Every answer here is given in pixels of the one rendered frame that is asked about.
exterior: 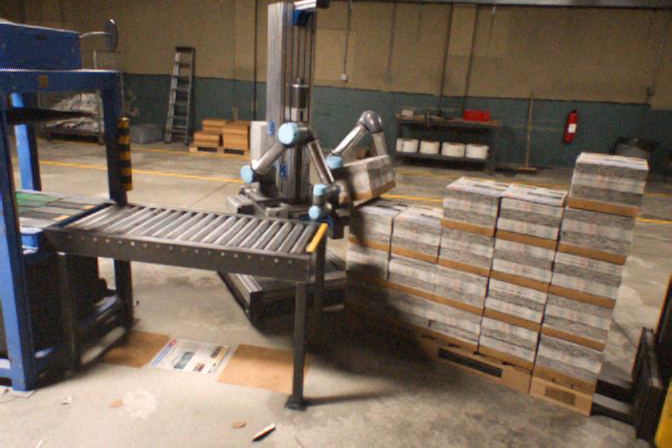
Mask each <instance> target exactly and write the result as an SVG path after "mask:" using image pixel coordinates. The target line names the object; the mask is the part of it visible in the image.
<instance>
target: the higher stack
mask: <svg viewBox="0 0 672 448"><path fill-rule="evenodd" d="M577 157H579V158H578V159H577V161H576V164H575V169H574V175H573V179H572V181H573V182H572V184H573V186H572V188H571V190H572V191H571V193H570V196H569V197H570V198H576V199H582V200H590V201H596V202H603V203H609V204H616V206H623V207H630V208H636V209H638V207H642V201H643V200H642V198H643V196H644V193H643V192H644V186H645V179H646V177H647V173H648V167H647V162H646V160H645V159H640V158H633V157H624V156H615V155H606V154H596V153H584V152H582V153H581V154H580V155H577ZM565 211H566V212H565V215H564V221H563V227H562V234H561V239H560V243H563V244H569V245H574V246H579V247H585V248H590V249H594V250H600V251H601V252H605V253H610V254H616V255H621V256H627V254H628V253H629V248H631V240H632V234H633V229H634V225H635V217H630V216H623V215H617V214H611V213H605V212H598V211H592V210H586V209H579V208H573V207H566V209H565ZM554 262H556V263H555V267H554V272H553V277H552V284H551V286H555V287H559V288H565V289H569V290H573V291H577V292H582V293H586V294H590V295H595V296H597V297H599V298H603V299H607V300H612V301H616V300H617V294H618V288H619V286H620V282H621V278H622V267H623V264H619V263H614V262H608V261H604V260H599V259H593V258H588V257H584V256H578V255H573V253H568V252H563V251H558V250H557V253H556V258H555V261H554ZM612 313H613V309H611V308H606V307H603V306H599V305H595V304H590V303H586V302H582V301H577V299H573V298H569V297H565V296H560V295H556V294H552V293H549V294H548V300H547V306H546V312H545V318H544V319H545V320H544V323H543V325H544V326H548V327H549V328H552V329H555V330H560V331H563V332H566V333H570V334H574V335H578V336H581V337H585V338H589V340H593V341H597V342H600V343H605V342H607V339H608V337H609V329H610V323H611V317H612ZM541 337H542V338H541V340H540V341H541V342H540V346H539V349H537V350H538V354H536V355H537V358H535V360H536V365H539V366H543V367H546V368H549V370H553V371H556V372H559V373H562V374H565V375H570V376H573V377H576V378H579V379H581V380H583V381H586V382H589V383H592V384H596V383H597V378H598V376H599V372H600V368H601V364H602V363H603V360H604V351H602V350H598V349H594V348H591V347H587V346H583V345H579V344H576V342H573V341H568V340H565V339H561V338H558V337H553V336H550V335H546V334H543V333H542V335H541ZM532 375H533V378H531V380H532V383H530V385H531V388H529V389H530V394H529V395H531V396H534V397H537V398H540V399H543V400H547V401H549V402H552V403H555V405H558V406H562V407H565V408H567V409H570V410H574V411H577V412H580V413H582V414H583V415H585V416H590V412H591V407H592V402H593V399H594V394H595V391H591V390H588V389H585V388H582V387H579V386H575V385H572V384H569V382H566V381H562V380H559V379H556V378H552V377H548V376H545V375H542V374H539V373H536V371H534V373H532ZM553 379H555V380H553ZM571 385H572V386H573V387H571Z"/></svg>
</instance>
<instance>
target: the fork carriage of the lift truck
mask: <svg viewBox="0 0 672 448"><path fill-rule="evenodd" d="M631 381H632V385H634V392H633V406H634V411H635V418H634V437H635V438H636V439H637V438H639V439H641V440H645V443H648V440H649V437H650V433H651V430H652V426H653V422H654V418H655V415H656V411H657V407H658V403H659V400H660V396H661V393H662V388H663V387H662V380H661V371H659V364H658V355H657V348H656V339H655V336H654V332H653V329H647V328H645V326H642V331H641V335H640V338H639V342H638V346H637V351H636V355H635V358H634V362H633V367H632V371H631Z"/></svg>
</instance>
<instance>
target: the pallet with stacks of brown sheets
mask: <svg viewBox="0 0 672 448"><path fill-rule="evenodd" d="M250 125H251V122H250V121H235V122H233V120H223V119H206V120H203V131H199V132H195V133H194V143H191V145H189V152H190V153H202V154H214V155H226V156H237V157H249V158H250ZM203 148H216V149H217V153H214V152H203V151H199V150H202V149H203ZM227 149H229V150H241V151H244V155H238V154H227Z"/></svg>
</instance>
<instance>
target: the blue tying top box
mask: <svg viewBox="0 0 672 448"><path fill-rule="evenodd" d="M78 37H79V32H70V31H62V30H53V29H52V28H44V27H34V26H25V25H16V24H8V23H7V22H0V69H46V70H83V67H82V59H81V54H80V43H79V41H80V40H79V41H77V42H76V38H78Z"/></svg>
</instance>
